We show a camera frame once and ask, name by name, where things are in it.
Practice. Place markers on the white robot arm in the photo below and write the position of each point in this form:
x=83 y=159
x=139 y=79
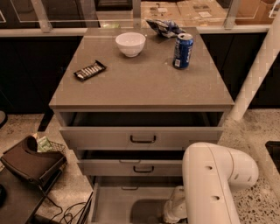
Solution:
x=211 y=172

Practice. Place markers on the cardboard boxes behind glass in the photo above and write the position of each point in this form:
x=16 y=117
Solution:
x=210 y=12

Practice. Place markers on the white bowl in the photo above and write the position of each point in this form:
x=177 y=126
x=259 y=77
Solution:
x=130 y=43

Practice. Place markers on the blue soda can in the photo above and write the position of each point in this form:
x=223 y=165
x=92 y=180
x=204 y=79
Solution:
x=182 y=50

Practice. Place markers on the grey bottom drawer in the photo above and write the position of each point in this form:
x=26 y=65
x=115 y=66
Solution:
x=131 y=200

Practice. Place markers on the black snack bar packet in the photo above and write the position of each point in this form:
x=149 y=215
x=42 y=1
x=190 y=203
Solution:
x=90 y=71

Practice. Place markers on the grey drawer cabinet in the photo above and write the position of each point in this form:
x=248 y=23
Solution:
x=145 y=83

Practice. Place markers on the blue white chip bag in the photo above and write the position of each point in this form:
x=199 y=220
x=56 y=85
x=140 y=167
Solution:
x=167 y=28

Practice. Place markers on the glass railing with metal posts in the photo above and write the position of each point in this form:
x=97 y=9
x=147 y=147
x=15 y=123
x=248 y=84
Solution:
x=47 y=15

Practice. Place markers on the grey top drawer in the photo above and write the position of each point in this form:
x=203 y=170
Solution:
x=141 y=130

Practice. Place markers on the grey drawer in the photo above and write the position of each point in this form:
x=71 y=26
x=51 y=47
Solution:
x=131 y=163
x=131 y=200
x=141 y=130

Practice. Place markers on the grey middle drawer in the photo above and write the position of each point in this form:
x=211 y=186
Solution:
x=131 y=163

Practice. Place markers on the wire basket with green packets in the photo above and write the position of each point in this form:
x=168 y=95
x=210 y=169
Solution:
x=46 y=145

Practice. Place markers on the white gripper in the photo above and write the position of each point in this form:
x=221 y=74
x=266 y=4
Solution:
x=171 y=210

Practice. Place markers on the black mat at right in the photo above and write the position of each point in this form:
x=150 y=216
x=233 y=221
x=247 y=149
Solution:
x=273 y=148

